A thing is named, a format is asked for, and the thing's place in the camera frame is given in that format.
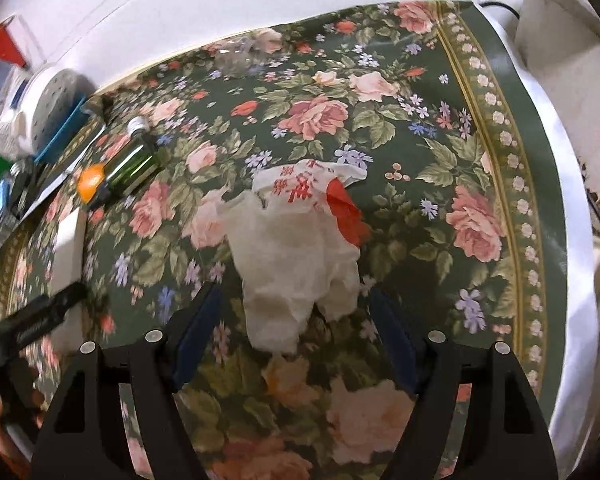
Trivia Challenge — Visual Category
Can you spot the white rice cooker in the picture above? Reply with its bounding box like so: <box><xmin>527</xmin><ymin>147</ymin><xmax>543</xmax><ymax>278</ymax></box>
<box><xmin>515</xmin><ymin>0</ymin><xmax>600</xmax><ymax>222</ymax></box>

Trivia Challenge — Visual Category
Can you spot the floral green table mat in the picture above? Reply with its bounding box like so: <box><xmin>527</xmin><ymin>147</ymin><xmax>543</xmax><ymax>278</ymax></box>
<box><xmin>0</xmin><ymin>1</ymin><xmax>566</xmax><ymax>479</ymax></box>

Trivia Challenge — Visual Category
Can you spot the clear plastic wrapper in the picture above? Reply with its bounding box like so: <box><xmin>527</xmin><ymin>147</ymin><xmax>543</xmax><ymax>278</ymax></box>
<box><xmin>213</xmin><ymin>36</ymin><xmax>270</xmax><ymax>78</ymax></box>

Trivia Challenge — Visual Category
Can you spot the white box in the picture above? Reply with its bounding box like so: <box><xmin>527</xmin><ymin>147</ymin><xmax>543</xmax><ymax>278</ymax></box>
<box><xmin>50</xmin><ymin>208</ymin><xmax>86</xmax><ymax>356</ymax></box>

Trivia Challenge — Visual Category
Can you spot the small brown medicine bottle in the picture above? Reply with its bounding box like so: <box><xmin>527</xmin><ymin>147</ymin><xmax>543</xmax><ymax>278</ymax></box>
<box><xmin>126</xmin><ymin>115</ymin><xmax>152</xmax><ymax>143</ymax></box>

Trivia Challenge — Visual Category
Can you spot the dark green glass bottle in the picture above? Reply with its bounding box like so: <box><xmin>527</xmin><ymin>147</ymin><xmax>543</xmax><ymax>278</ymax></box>
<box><xmin>88</xmin><ymin>140</ymin><xmax>160</xmax><ymax>209</ymax></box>

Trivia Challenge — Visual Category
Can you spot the orange fruit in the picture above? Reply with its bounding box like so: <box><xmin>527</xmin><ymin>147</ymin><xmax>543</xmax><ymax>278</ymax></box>
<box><xmin>76</xmin><ymin>162</ymin><xmax>105</xmax><ymax>204</ymax></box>

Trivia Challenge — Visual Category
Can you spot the white tissue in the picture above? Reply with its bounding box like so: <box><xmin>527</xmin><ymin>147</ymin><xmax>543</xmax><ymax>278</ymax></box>
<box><xmin>219</xmin><ymin>159</ymin><xmax>370</xmax><ymax>354</ymax></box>

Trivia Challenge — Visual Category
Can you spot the white perforated lid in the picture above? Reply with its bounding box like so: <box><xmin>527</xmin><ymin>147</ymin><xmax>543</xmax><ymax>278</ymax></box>
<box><xmin>12</xmin><ymin>64</ymin><xmax>84</xmax><ymax>155</ymax></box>

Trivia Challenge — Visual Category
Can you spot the blue plastic bowl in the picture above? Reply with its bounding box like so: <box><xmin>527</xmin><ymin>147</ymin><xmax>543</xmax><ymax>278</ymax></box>
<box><xmin>33</xmin><ymin>94</ymin><xmax>88</xmax><ymax>165</ymax></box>

